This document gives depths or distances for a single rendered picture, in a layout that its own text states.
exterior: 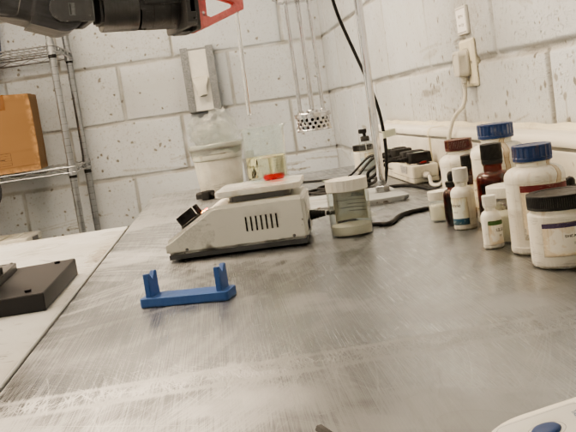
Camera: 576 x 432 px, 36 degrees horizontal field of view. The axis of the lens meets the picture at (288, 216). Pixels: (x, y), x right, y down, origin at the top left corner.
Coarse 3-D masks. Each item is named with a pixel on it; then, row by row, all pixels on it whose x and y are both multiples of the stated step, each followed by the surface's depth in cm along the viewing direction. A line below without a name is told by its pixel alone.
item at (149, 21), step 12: (144, 12) 117; (156, 12) 118; (168, 12) 119; (180, 12) 119; (192, 12) 117; (144, 24) 118; (156, 24) 119; (168, 24) 120; (180, 24) 120; (192, 24) 118
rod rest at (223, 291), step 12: (144, 276) 95; (156, 276) 97; (216, 276) 93; (156, 288) 97; (204, 288) 96; (216, 288) 93; (228, 288) 94; (144, 300) 95; (156, 300) 94; (168, 300) 94; (180, 300) 94; (192, 300) 93; (204, 300) 93; (216, 300) 93
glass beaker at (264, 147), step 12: (240, 132) 127; (252, 132) 125; (264, 132) 125; (276, 132) 126; (252, 144) 125; (264, 144) 125; (276, 144) 126; (252, 156) 126; (264, 156) 125; (276, 156) 126; (252, 168) 126; (264, 168) 125; (276, 168) 126; (252, 180) 127; (264, 180) 126; (276, 180) 126
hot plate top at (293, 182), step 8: (296, 176) 131; (232, 184) 132; (240, 184) 130; (248, 184) 128; (256, 184) 125; (264, 184) 124; (272, 184) 122; (280, 184) 121; (288, 184) 121; (296, 184) 121; (216, 192) 122; (224, 192) 122; (232, 192) 122; (240, 192) 121; (248, 192) 121; (256, 192) 121; (264, 192) 121
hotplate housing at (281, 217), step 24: (288, 192) 123; (216, 216) 122; (240, 216) 121; (264, 216) 121; (288, 216) 121; (312, 216) 129; (192, 240) 122; (216, 240) 122; (240, 240) 122; (264, 240) 122; (288, 240) 122
